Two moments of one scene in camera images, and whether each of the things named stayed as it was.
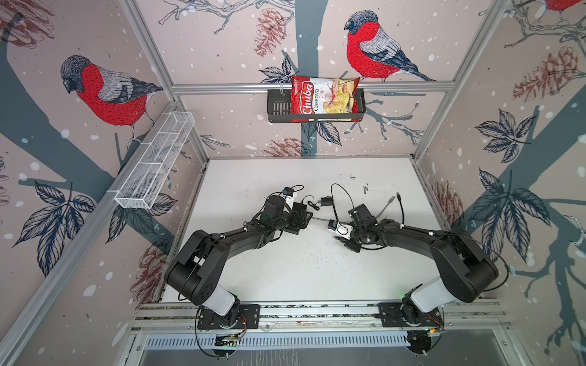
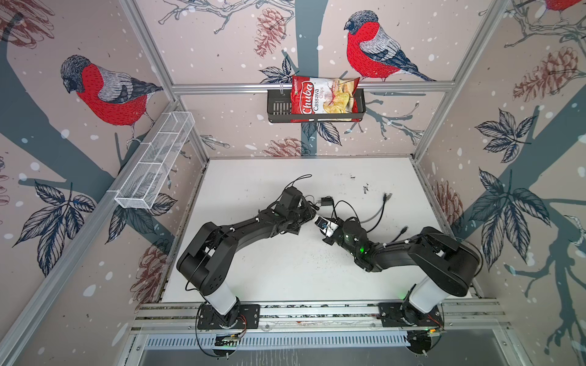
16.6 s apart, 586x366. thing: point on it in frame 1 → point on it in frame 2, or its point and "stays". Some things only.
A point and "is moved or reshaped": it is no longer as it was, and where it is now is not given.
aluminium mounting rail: (458, 316) stays
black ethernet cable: (398, 196) is moved or reshaped
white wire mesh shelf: (143, 182) stays
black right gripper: (353, 246) → (329, 242)
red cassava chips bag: (323, 95) stays
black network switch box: (288, 228) stays
